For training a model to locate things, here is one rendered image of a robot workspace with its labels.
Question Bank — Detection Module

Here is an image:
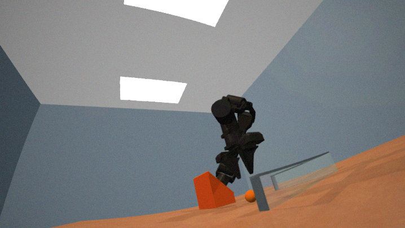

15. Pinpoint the clear low wall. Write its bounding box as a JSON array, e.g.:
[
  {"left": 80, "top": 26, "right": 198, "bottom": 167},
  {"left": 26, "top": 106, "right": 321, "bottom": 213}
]
[{"left": 259, "top": 153, "right": 338, "bottom": 209}]

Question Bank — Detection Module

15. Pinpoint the grey l-shaped wall trim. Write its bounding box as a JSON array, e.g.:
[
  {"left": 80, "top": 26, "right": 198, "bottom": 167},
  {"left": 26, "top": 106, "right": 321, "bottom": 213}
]
[{"left": 249, "top": 151, "right": 329, "bottom": 212}]

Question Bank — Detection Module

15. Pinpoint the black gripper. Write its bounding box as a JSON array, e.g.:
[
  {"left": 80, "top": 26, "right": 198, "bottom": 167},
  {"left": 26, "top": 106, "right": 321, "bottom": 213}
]
[{"left": 215, "top": 125, "right": 264, "bottom": 179}]

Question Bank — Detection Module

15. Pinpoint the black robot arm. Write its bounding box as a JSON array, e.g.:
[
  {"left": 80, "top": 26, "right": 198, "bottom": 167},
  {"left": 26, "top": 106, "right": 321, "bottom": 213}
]
[{"left": 211, "top": 95, "right": 256, "bottom": 186}]

